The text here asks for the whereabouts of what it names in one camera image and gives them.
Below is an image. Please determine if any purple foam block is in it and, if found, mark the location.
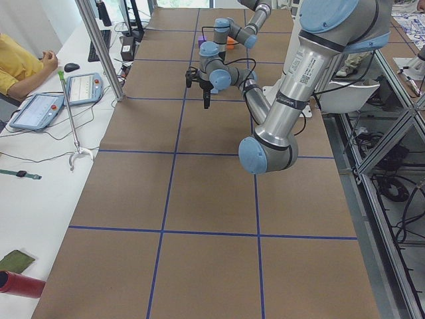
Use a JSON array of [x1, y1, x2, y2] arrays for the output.
[[197, 35, 208, 48]]

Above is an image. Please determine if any white plastic chair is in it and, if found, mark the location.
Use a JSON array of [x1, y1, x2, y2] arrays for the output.
[[319, 79, 380, 114]]

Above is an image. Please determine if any far teach pendant tablet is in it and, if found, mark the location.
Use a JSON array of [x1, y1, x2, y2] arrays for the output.
[[66, 72, 103, 106]]

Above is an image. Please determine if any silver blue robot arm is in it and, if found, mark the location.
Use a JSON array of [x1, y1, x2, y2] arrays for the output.
[[185, 1, 392, 174], [213, 0, 272, 58]]

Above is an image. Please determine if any green handled reacher grabber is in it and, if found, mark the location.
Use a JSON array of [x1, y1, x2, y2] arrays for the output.
[[58, 70, 94, 171]]

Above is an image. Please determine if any teach pendant tablet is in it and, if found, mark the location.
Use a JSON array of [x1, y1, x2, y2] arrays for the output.
[[9, 94, 64, 130], [66, 72, 103, 106]]

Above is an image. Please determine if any red cylindrical bottle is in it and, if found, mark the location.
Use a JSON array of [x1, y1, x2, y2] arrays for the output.
[[1, 270, 46, 298]]

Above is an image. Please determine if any person in yellow shirt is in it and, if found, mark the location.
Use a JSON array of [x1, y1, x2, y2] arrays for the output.
[[1, 33, 58, 102]]

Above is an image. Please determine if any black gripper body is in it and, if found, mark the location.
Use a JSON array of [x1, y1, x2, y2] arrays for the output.
[[185, 67, 213, 90]]

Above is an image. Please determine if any orange foam block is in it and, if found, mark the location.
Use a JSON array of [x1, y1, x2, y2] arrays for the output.
[[226, 37, 238, 50]]

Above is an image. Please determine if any black power adapter box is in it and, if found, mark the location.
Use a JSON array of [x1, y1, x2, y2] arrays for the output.
[[120, 37, 135, 62]]

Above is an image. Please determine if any green bean bag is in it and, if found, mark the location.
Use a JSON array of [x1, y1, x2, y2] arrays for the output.
[[0, 250, 35, 274]]

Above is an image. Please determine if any black keyboard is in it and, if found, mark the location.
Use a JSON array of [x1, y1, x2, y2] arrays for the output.
[[87, 29, 112, 63]]

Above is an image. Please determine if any black computer mouse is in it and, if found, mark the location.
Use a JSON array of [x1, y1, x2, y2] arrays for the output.
[[64, 62, 80, 72]]

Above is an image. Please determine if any aluminium frame post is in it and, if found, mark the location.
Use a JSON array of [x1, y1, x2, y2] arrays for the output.
[[75, 0, 124, 102]]

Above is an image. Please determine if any near teach pendant tablet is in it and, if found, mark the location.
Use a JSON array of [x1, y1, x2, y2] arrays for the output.
[[9, 94, 64, 130]]

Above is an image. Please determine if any teal strap wristwatch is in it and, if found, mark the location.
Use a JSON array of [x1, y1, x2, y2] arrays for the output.
[[0, 169, 42, 180]]

